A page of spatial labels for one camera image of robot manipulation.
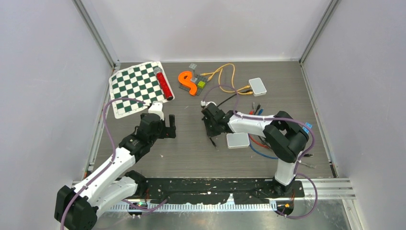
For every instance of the grey lego tower piece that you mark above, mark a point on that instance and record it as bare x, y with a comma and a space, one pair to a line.
193, 66

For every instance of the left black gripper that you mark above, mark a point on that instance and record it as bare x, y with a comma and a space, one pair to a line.
167, 132

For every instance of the red toy microphone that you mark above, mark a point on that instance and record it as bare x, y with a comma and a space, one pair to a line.
163, 83

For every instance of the blue orange lego bricks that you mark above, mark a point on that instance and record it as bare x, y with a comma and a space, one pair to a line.
307, 127

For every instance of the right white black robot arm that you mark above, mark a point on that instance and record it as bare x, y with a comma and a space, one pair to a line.
287, 138

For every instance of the orange S-shaped toy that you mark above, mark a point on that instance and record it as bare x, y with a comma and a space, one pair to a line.
184, 79

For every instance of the white network switch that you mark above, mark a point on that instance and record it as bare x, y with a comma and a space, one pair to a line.
257, 86
237, 140

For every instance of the green white chessboard mat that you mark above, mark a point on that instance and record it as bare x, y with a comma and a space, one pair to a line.
137, 82

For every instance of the grey lego baseplate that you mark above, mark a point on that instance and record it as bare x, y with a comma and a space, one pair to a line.
199, 78

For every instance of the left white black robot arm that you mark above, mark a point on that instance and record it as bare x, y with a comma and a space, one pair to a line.
80, 206

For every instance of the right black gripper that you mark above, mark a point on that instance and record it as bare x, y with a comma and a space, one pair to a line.
209, 132

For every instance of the black mounting base plate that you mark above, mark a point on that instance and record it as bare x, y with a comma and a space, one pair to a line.
212, 191

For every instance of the yellow-green lego brick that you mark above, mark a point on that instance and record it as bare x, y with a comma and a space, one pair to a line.
201, 84

